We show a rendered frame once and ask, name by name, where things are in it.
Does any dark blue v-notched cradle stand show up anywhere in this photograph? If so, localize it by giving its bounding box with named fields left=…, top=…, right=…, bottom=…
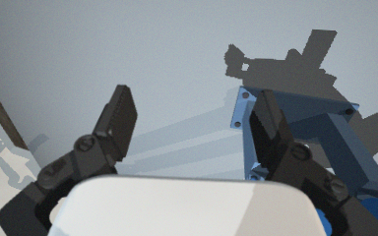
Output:
left=230, top=86, right=378, bottom=202

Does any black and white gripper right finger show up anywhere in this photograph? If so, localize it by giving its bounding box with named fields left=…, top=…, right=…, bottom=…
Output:
left=249, top=89, right=378, bottom=236

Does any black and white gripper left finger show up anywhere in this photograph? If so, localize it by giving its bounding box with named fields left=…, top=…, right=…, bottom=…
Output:
left=0, top=85, right=138, bottom=236

